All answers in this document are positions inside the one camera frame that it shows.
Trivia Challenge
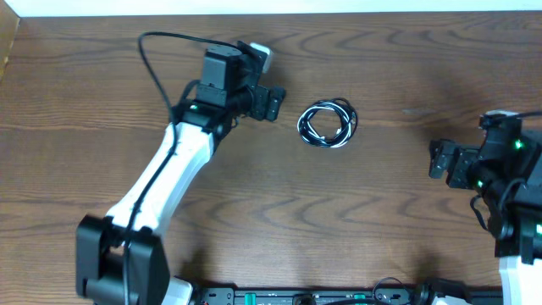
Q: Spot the white usb cable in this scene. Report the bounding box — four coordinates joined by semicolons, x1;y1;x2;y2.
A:
296;101;354;149

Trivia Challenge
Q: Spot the black usb cable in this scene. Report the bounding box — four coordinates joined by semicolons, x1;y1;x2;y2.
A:
296;97;359;149

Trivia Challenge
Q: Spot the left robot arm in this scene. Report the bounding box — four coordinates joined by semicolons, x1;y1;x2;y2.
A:
75;41;285;305

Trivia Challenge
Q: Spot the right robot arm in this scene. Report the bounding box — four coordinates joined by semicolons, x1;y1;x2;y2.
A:
429;110;541;304

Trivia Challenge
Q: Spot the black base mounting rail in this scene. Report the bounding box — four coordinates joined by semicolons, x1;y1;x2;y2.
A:
185;286;505;305

